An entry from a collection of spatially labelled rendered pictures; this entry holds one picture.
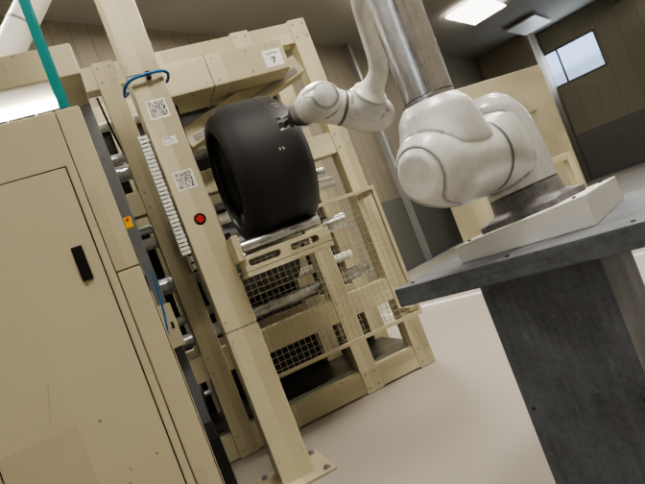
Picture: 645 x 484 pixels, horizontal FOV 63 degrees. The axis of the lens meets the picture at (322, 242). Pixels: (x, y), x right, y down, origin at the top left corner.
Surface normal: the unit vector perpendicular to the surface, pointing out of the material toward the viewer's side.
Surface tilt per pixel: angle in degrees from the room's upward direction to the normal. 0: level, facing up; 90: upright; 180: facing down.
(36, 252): 90
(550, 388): 90
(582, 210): 90
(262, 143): 82
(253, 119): 61
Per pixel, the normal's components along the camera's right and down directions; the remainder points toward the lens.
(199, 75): 0.30, -0.13
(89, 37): 0.70, -0.28
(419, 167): -0.68, 0.38
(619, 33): -0.61, 0.23
